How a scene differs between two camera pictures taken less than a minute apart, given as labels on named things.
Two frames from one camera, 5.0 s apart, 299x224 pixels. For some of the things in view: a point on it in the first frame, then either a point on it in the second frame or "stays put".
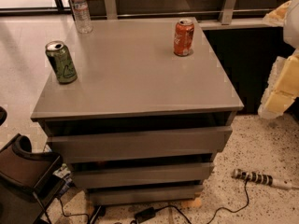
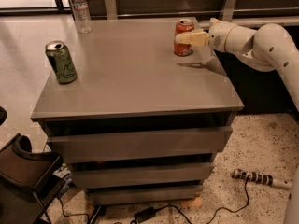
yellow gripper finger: [282, 87] to [216, 36]
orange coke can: [183, 36] stays put
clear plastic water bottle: [80, 9] stays put
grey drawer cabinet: [140, 125] stays put
